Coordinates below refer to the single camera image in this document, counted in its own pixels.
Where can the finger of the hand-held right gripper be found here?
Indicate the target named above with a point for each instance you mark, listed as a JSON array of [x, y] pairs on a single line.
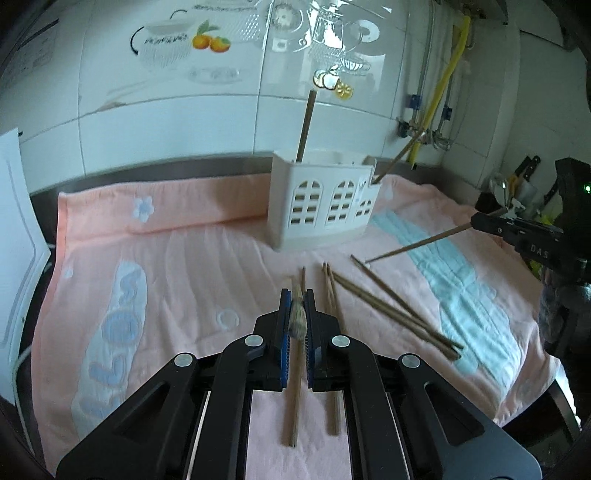
[[498, 225]]

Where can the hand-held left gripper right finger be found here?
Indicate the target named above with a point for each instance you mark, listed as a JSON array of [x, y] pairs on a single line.
[[311, 341]]

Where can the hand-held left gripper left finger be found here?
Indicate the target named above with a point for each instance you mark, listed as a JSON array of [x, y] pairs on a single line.
[[285, 332]]

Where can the wooden chopstick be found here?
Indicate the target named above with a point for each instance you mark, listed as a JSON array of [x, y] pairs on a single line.
[[295, 397], [326, 282], [415, 245], [392, 314], [331, 291], [297, 318], [306, 121], [406, 301], [400, 156]]

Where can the white plastic chopstick holder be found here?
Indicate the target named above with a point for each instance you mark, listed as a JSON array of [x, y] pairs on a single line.
[[314, 230]]

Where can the black container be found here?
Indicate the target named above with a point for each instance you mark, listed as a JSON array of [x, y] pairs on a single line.
[[488, 201]]

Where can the black knife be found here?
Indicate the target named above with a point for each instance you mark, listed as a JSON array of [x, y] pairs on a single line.
[[527, 168]]

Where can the pink printed towel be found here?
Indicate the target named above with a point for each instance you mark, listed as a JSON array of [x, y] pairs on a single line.
[[184, 277]]

